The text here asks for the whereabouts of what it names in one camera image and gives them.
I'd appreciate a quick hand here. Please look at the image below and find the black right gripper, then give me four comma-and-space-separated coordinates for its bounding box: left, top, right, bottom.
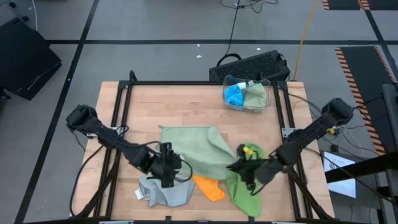
226, 143, 284, 190

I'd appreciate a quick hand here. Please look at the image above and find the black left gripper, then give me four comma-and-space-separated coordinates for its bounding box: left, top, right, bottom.
146, 142, 183, 189

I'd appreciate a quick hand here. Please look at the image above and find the grey microfiber towel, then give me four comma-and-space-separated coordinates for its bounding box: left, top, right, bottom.
138, 175, 196, 208

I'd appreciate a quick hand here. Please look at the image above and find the orange microfiber towel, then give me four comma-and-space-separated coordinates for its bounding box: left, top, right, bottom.
192, 174, 226, 202

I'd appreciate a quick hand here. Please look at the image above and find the clear plastic bin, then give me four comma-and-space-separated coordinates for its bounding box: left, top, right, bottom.
221, 74, 272, 113

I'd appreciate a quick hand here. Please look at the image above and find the blue microfiber towel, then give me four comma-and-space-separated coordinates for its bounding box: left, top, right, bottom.
224, 84, 245, 107

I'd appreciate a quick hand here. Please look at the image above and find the lime green microfiber towel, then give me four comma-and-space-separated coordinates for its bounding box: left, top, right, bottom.
224, 142, 265, 218

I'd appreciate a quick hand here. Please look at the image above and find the black perforated computer case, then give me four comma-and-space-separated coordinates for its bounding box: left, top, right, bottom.
208, 49, 291, 82

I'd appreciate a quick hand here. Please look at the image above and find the white printed sheet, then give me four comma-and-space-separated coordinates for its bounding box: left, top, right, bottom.
323, 151, 357, 198

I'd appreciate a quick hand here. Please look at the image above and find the black diagonal beam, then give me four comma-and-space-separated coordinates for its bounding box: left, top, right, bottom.
325, 152, 398, 184

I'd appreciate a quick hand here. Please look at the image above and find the black hazard-striped floor mat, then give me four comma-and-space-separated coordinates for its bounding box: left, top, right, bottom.
335, 45, 398, 156
322, 0, 398, 11

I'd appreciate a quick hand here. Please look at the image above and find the large black box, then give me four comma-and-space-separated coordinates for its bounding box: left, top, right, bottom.
0, 17, 62, 101

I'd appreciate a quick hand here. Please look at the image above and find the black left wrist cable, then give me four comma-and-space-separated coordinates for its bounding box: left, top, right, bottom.
174, 158, 193, 184

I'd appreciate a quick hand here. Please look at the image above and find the black metal table frame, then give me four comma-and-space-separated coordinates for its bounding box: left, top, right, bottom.
74, 70, 335, 224

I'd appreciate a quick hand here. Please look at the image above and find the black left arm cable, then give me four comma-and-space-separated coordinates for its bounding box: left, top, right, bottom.
68, 144, 105, 218

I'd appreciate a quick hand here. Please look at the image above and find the black floor cable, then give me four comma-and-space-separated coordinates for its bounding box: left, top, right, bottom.
216, 0, 279, 67

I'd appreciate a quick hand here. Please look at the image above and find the yellow floor cable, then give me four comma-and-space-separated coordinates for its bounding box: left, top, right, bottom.
292, 0, 320, 82

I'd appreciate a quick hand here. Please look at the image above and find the grey upright post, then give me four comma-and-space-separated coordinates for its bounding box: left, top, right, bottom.
381, 83, 398, 156

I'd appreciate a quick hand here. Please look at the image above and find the white floor cable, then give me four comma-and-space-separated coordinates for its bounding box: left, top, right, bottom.
30, 0, 39, 32

